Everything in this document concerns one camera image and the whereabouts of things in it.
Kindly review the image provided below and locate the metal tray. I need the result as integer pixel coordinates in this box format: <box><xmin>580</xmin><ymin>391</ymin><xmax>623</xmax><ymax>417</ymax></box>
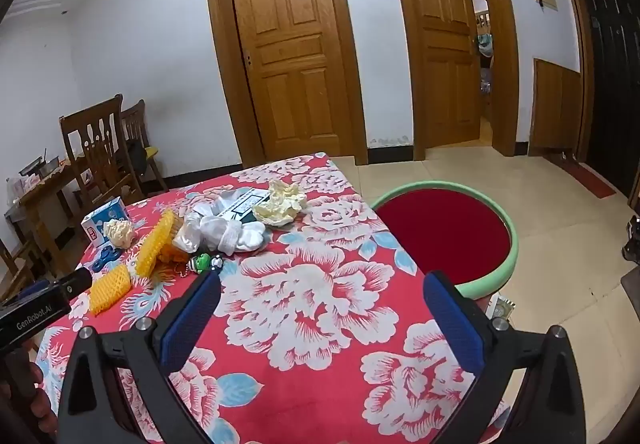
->
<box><xmin>19</xmin><ymin>154</ymin><xmax>63</xmax><ymax>177</ymax></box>

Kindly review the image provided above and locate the blue and white milk carton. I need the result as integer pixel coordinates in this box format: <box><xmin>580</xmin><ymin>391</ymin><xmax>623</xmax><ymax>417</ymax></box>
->
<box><xmin>81</xmin><ymin>197</ymin><xmax>126</xmax><ymax>247</ymax></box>

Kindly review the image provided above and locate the tall wooden chair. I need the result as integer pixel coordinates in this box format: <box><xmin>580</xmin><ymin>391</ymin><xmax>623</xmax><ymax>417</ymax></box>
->
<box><xmin>59</xmin><ymin>94</ymin><xmax>146</xmax><ymax>207</ymax></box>

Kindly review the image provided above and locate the clear plastic bag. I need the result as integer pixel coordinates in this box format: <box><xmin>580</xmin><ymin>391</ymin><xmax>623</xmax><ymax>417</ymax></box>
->
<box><xmin>6</xmin><ymin>173</ymin><xmax>43</xmax><ymax>205</ymax></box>

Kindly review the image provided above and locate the silver foil pack white box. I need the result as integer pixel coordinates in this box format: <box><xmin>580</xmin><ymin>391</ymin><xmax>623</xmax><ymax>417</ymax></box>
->
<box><xmin>187</xmin><ymin>187</ymin><xmax>273</xmax><ymax>225</ymax></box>

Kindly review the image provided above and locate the green frog keychain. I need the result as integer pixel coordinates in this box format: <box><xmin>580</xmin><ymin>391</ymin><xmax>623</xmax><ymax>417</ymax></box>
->
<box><xmin>175</xmin><ymin>253</ymin><xmax>213</xmax><ymax>277</ymax></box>

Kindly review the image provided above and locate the black metal object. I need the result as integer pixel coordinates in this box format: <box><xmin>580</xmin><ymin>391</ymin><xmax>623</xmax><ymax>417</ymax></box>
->
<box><xmin>621</xmin><ymin>214</ymin><xmax>640</xmax><ymax>270</ymax></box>

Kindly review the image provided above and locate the dark entrance door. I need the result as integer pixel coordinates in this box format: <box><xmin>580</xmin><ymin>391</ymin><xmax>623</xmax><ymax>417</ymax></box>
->
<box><xmin>562</xmin><ymin>0</ymin><xmax>640</xmax><ymax>197</ymax></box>

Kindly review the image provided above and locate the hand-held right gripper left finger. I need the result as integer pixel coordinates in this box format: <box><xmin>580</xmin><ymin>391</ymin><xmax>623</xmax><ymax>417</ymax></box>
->
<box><xmin>57</xmin><ymin>269</ymin><xmax>223</xmax><ymax>444</ymax></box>

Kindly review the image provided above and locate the red green-rimmed stool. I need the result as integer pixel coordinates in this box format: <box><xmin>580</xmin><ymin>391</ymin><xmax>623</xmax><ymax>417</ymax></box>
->
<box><xmin>371</xmin><ymin>180</ymin><xmax>519</xmax><ymax>300</ymax></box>

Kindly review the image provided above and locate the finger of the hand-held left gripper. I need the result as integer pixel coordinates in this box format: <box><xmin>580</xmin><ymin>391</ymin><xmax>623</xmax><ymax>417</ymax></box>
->
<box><xmin>56</xmin><ymin>271</ymin><xmax>94</xmax><ymax>296</ymax></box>

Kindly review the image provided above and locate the wooden dining table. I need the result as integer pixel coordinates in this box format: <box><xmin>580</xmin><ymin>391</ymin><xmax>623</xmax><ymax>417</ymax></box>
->
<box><xmin>5</xmin><ymin>157</ymin><xmax>88</xmax><ymax>275</ymax></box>

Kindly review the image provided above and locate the person's left hand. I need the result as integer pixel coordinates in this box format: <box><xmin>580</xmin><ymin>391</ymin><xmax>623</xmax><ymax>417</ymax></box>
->
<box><xmin>0</xmin><ymin>359</ymin><xmax>58</xmax><ymax>444</ymax></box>

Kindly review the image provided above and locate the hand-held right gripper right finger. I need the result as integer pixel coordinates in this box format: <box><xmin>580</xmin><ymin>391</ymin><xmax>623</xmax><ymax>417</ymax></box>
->
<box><xmin>422</xmin><ymin>270</ymin><xmax>588</xmax><ymax>444</ymax></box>

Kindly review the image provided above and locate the large cream paper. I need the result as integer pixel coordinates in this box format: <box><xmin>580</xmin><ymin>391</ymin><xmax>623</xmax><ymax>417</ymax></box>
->
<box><xmin>252</xmin><ymin>180</ymin><xmax>307</xmax><ymax>226</ymax></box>

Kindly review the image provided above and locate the long yellow foam fruit net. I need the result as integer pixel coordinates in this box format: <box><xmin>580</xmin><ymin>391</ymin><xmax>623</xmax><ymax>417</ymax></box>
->
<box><xmin>136</xmin><ymin>209</ymin><xmax>176</xmax><ymax>276</ymax></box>

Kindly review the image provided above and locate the short yellow foam fruit net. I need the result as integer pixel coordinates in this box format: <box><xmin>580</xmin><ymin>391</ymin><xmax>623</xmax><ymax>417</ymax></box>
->
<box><xmin>89</xmin><ymin>265</ymin><xmax>131</xmax><ymax>316</ymax></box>

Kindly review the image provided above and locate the small cream paper ball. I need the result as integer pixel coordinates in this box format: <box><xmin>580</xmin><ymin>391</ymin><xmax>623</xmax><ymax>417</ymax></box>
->
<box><xmin>103</xmin><ymin>218</ymin><xmax>134</xmax><ymax>248</ymax></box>

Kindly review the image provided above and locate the red floral tablecloth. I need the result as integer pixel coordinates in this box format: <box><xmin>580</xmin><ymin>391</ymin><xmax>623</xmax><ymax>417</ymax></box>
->
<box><xmin>37</xmin><ymin>151</ymin><xmax>511</xmax><ymax>444</ymax></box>

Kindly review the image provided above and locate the wooden wall cabinet panel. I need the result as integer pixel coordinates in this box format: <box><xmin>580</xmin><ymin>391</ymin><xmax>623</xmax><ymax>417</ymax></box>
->
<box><xmin>529</xmin><ymin>58</ymin><xmax>583</xmax><ymax>157</ymax></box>

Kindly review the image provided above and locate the open wooden door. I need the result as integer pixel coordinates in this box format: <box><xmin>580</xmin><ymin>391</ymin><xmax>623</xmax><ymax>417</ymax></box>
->
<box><xmin>382</xmin><ymin>0</ymin><xmax>521</xmax><ymax>160</ymax></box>

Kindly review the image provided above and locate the red doormat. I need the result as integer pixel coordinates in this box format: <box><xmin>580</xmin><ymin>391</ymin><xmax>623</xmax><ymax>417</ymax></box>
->
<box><xmin>542</xmin><ymin>154</ymin><xmax>617</xmax><ymax>199</ymax></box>

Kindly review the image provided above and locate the closed wooden door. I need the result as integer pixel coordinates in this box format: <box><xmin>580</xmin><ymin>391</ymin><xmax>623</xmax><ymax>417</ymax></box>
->
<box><xmin>202</xmin><ymin>0</ymin><xmax>368</xmax><ymax>165</ymax></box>

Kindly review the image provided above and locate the blue fidget spinner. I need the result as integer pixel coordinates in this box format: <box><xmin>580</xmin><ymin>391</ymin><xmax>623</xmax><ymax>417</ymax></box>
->
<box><xmin>76</xmin><ymin>247</ymin><xmax>123</xmax><ymax>272</ymax></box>

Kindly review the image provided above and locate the white sock bundle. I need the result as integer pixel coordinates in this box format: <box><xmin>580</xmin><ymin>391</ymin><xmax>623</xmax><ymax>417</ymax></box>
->
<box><xmin>172</xmin><ymin>214</ymin><xmax>267</xmax><ymax>256</ymax></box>

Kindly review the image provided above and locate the pale printed box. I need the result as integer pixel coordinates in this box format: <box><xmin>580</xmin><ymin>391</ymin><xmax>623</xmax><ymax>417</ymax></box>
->
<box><xmin>487</xmin><ymin>294</ymin><xmax>516</xmax><ymax>325</ymax></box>

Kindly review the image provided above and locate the yellow instant noodle packet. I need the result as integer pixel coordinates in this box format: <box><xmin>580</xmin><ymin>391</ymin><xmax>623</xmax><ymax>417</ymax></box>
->
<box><xmin>159</xmin><ymin>224</ymin><xmax>193</xmax><ymax>266</ymax></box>

